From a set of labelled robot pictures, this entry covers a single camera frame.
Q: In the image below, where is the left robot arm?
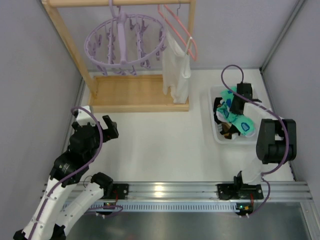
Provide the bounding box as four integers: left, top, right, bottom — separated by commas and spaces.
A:
13, 111, 119, 240

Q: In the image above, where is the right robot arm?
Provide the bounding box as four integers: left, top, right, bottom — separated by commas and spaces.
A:
231, 82, 297, 200

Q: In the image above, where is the mint green patterned sock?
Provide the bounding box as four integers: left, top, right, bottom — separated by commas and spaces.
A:
216, 90, 237, 123

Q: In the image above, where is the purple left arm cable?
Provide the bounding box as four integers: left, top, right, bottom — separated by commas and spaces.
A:
27, 106, 104, 238

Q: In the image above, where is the purple round clip hanger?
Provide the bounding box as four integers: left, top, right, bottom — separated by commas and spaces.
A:
83, 0, 166, 77

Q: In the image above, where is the black sock with white stripes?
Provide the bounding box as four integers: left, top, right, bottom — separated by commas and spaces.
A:
212, 97, 222, 124

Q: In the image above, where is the white slotted cable duct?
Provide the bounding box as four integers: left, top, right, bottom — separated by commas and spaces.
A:
83, 200, 252, 215

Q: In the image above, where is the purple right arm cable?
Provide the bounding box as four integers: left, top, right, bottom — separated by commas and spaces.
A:
221, 64, 291, 218

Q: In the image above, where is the wooden drying rack frame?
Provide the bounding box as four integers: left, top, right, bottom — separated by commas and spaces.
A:
41, 0, 198, 113

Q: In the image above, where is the aluminium corner profile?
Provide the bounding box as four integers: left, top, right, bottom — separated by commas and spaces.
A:
259, 0, 308, 75

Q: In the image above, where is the brown argyle sock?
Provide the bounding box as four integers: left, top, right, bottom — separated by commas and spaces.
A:
220, 124, 239, 140

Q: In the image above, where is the white cloth on hanger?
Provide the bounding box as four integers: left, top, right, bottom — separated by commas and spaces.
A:
162, 30, 191, 104

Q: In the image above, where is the aluminium mounting rail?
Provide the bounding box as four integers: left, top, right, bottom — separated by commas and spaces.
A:
100, 181, 313, 203

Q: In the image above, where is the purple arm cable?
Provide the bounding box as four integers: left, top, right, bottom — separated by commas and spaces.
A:
27, 106, 104, 238
221, 64, 291, 218

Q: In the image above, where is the white plastic laundry basket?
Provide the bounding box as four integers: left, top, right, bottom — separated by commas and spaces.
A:
207, 85, 258, 145

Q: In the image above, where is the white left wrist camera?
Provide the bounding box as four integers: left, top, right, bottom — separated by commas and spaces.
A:
73, 109, 96, 127

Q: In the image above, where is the pink clothes hanger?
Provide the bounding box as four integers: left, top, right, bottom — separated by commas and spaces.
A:
157, 0, 199, 62

